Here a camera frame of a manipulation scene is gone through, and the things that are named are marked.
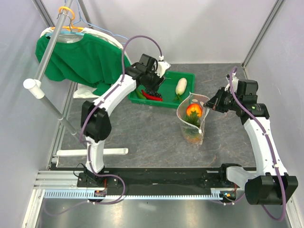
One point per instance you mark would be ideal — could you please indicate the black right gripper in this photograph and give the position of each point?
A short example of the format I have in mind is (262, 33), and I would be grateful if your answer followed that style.
(215, 102)

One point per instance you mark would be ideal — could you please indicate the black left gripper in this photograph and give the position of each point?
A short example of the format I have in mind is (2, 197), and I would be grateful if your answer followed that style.
(158, 80)

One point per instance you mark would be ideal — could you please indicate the red tomato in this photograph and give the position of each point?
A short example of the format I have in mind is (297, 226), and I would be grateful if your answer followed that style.
(194, 109)

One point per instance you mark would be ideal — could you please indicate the white radish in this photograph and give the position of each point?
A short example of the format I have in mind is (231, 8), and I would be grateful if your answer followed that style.
(181, 86)

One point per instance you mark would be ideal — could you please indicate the clear dotted zip top bag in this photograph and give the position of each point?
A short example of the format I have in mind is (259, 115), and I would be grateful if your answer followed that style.
(197, 99)

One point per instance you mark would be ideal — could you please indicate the orange carrot with green leaves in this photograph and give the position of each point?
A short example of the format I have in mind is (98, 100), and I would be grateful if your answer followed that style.
(192, 134)

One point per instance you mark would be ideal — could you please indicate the dark purple grape bunch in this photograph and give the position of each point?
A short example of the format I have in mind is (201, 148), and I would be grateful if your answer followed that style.
(153, 93)

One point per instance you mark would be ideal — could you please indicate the green bell pepper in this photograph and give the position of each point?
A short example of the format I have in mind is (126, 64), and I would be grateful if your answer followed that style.
(193, 119)

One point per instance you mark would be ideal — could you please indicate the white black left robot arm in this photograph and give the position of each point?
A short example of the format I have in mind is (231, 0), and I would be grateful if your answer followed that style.
(95, 117)

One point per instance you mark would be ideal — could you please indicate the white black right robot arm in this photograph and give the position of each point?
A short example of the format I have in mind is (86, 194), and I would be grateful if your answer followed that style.
(270, 184)

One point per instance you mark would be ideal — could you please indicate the red chili pepper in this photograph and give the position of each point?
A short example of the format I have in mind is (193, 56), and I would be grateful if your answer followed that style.
(151, 97)

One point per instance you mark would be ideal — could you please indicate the green chili pepper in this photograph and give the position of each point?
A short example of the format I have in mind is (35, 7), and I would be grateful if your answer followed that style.
(139, 94)

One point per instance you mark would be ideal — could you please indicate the green plastic tray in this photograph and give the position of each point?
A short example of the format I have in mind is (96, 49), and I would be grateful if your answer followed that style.
(167, 90)

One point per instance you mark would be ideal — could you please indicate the green t-shirt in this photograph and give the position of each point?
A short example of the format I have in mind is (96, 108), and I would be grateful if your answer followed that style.
(90, 61)

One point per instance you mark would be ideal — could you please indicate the white t-shirt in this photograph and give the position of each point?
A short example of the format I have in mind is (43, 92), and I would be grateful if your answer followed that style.
(83, 91)

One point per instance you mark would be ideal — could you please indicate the teal clothes hanger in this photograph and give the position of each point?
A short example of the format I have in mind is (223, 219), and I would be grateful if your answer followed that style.
(66, 35)

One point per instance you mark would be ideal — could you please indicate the silver clothes rack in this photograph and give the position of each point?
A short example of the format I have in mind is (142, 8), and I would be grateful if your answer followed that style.
(44, 49)

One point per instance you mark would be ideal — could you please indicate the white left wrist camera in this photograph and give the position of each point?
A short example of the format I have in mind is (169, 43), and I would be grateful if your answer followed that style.
(162, 66)

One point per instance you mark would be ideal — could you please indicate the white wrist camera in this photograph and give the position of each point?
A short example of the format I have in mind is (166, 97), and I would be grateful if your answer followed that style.
(234, 82)
(162, 66)

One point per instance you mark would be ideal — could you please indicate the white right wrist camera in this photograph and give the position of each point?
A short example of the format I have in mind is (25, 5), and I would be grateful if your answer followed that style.
(234, 82)

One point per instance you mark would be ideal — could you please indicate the blue wire hanger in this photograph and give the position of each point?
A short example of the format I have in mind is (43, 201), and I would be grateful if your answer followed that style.
(85, 18)

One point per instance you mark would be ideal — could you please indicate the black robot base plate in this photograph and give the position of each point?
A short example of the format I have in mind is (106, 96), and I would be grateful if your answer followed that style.
(136, 178)

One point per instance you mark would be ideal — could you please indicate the white slotted cable duct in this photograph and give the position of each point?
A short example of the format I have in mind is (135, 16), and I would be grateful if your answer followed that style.
(213, 194)

